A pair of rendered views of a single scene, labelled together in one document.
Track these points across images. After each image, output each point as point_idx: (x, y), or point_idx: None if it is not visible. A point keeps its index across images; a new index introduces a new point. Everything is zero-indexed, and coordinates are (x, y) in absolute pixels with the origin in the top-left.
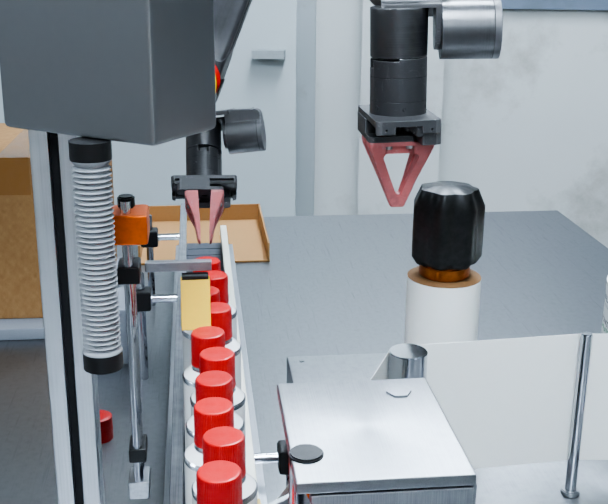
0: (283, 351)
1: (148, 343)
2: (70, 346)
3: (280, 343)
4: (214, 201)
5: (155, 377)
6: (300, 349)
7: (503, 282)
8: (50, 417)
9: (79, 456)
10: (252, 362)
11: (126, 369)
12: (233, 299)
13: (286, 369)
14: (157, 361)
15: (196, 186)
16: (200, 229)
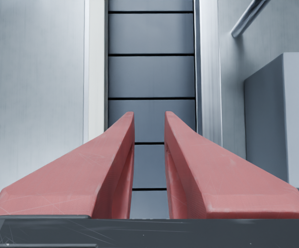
0: (31, 108)
1: (240, 156)
2: None
3: (32, 139)
4: (83, 165)
5: (221, 34)
6: (4, 113)
7: None
8: None
9: None
10: (81, 72)
11: (264, 63)
12: (91, 109)
13: (34, 44)
14: (222, 87)
15: (226, 245)
16: (167, 120)
